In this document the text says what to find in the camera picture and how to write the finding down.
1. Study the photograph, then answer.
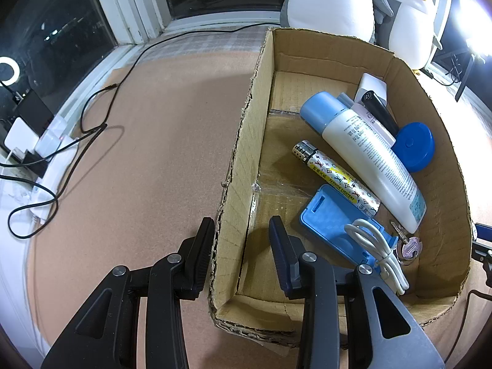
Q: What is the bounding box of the key ring with keys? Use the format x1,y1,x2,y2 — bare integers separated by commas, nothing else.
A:
390,221,423,266

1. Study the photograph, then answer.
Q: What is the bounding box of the tangled black lamp cable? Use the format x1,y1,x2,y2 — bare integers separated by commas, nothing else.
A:
434,52,467,87

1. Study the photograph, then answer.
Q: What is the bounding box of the thin black looped cable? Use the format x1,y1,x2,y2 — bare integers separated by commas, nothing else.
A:
6,175,60,239

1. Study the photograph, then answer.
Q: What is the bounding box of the white charger adapter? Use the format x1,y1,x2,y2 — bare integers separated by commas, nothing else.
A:
6,117,37,154

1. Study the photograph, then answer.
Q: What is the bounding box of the long black cable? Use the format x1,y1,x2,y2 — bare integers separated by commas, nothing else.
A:
50,23,270,162

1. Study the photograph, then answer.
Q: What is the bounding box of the black cylinder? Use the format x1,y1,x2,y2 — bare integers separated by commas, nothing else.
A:
361,90,400,137

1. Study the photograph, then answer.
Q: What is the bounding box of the ring light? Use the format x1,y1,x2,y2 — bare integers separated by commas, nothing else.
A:
454,0,492,58

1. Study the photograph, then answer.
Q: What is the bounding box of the white window frame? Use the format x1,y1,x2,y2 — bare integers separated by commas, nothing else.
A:
0,0,285,97

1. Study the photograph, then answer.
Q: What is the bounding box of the small penguin plush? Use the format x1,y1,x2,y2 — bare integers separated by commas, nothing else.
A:
386,0,442,70

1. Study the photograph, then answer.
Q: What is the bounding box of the blue phone stand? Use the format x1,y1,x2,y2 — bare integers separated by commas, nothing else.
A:
300,184,396,270

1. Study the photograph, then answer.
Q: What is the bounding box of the black tripod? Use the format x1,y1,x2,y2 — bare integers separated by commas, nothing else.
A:
455,52,477,102

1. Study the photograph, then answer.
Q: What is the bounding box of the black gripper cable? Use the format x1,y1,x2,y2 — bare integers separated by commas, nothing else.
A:
459,290,492,339

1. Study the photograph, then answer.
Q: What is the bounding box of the small white box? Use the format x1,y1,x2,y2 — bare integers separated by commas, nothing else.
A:
354,73,387,106

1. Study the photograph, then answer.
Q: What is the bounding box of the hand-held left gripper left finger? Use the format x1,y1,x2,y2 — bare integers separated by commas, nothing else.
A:
40,217,215,369

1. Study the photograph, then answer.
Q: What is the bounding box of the patterned white lighter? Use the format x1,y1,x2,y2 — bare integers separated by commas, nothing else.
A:
293,140,381,218

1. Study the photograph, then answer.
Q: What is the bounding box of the large penguin plush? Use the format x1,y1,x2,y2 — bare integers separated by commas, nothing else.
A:
271,0,395,43

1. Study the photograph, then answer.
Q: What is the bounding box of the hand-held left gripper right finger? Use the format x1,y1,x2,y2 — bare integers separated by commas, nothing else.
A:
269,216,446,369

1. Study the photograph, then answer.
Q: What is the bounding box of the white cable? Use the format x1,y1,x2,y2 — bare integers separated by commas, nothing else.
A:
344,219,410,295

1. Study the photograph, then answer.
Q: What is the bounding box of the white bottle with blue cap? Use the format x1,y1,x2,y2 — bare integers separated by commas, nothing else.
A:
300,92,427,235

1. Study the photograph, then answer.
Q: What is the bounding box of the checked white cloth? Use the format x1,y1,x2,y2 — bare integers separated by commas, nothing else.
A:
111,19,281,66

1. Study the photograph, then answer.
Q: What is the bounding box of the blue round case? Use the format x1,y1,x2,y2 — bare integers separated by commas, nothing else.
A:
392,122,436,173

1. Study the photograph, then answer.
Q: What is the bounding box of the white power strip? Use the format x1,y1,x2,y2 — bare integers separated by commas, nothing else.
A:
0,123,81,224

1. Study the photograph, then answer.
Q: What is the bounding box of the cardboard box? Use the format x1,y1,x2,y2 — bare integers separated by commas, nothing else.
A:
208,27,477,344

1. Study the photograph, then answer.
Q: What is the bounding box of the black rectangular device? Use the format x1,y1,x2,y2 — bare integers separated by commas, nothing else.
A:
15,92,54,127

